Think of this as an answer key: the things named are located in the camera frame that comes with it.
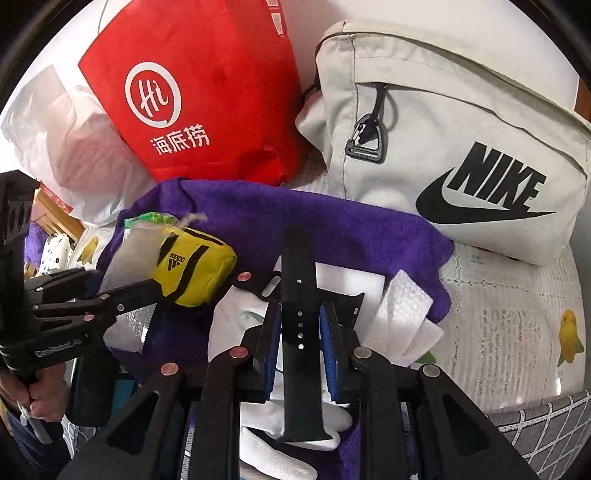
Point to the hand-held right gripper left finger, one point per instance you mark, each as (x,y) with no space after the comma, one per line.
(272,350)

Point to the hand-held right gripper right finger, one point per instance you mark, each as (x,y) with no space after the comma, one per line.
(328,350)

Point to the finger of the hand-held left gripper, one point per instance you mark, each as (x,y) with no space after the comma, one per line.
(64,281)
(124,300)

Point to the dark tin box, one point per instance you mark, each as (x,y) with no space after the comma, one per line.
(92,392)

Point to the white sponge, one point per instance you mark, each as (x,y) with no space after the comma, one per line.
(355,281)

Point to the yellow pouch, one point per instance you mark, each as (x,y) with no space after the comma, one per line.
(198,272)

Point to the pale green soft packet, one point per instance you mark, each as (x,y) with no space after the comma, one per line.
(147,220)

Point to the person's left hand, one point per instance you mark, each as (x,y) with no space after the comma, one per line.
(46,401)

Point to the white dotted pillow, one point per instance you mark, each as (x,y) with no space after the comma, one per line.
(55,254)

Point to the purple plush toy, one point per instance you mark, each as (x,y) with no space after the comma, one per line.
(34,244)

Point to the wooden headboard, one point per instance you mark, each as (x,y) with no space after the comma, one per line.
(55,221)

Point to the white textured cloth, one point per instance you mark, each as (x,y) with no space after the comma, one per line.
(401,314)

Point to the teal packet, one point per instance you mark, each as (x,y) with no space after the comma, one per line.
(122,397)

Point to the person's blue trousers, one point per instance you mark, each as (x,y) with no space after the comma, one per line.
(27,443)

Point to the purple towel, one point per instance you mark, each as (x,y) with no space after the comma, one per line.
(300,212)

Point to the white plastic bag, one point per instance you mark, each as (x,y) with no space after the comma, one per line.
(55,138)

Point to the bird print table cover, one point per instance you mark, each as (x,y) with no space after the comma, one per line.
(508,323)

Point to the grey checked blanket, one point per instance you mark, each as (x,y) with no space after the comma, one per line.
(545,429)

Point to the red paper bag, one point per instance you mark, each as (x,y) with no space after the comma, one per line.
(207,69)

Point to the beige waist bag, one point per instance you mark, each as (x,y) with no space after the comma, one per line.
(415,115)

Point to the wooden door frame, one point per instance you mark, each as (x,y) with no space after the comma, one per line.
(584,99)

